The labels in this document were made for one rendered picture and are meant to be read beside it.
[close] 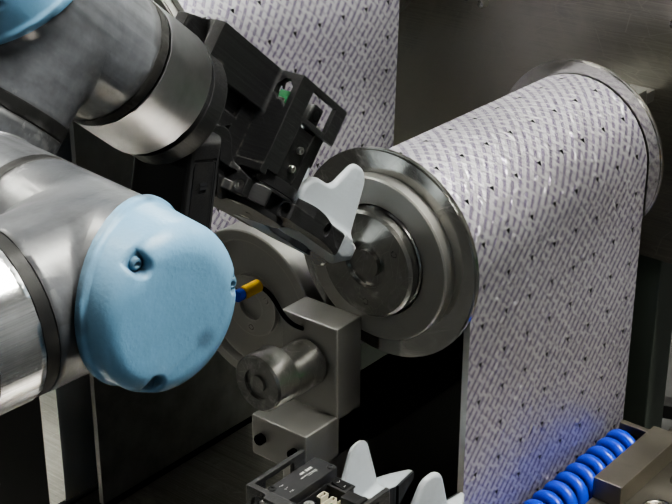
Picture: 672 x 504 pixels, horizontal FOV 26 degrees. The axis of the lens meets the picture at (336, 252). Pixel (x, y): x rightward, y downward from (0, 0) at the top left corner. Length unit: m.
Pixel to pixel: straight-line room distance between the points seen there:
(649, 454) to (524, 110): 0.29
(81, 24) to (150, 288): 0.17
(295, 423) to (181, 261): 0.43
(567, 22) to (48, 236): 0.72
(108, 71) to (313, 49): 0.44
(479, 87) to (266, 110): 0.48
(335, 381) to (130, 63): 0.34
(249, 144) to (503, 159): 0.23
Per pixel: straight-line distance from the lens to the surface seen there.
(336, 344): 0.98
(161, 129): 0.76
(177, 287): 0.58
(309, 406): 1.02
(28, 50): 0.70
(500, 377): 1.02
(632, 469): 1.14
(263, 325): 1.07
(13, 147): 0.67
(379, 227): 0.94
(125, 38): 0.72
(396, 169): 0.94
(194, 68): 0.76
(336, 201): 0.90
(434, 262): 0.93
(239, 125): 0.83
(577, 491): 1.13
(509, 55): 1.27
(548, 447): 1.13
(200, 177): 0.80
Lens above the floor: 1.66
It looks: 25 degrees down
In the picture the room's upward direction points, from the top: straight up
